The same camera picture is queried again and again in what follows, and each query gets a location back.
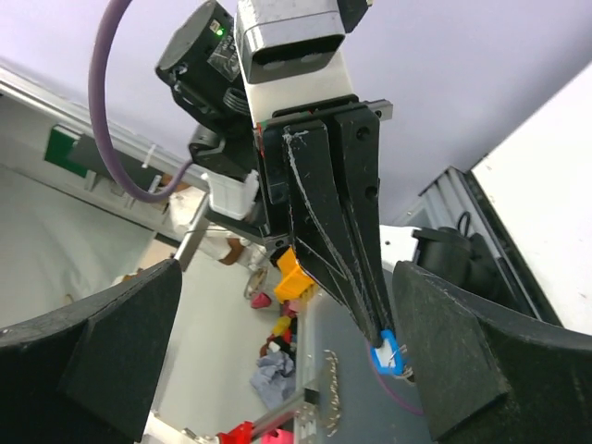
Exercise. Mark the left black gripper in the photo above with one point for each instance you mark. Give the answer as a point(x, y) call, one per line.
point(332, 167)

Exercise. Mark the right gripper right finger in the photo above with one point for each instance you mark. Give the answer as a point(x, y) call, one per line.
point(487, 374)

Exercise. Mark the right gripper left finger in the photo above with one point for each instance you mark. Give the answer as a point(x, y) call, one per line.
point(88, 372)

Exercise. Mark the blue key tag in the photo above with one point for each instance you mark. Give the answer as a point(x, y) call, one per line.
point(381, 355)

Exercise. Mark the silver key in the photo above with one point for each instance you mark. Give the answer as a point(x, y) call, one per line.
point(402, 369)

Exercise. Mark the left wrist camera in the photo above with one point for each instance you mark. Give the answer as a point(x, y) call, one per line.
point(282, 39)

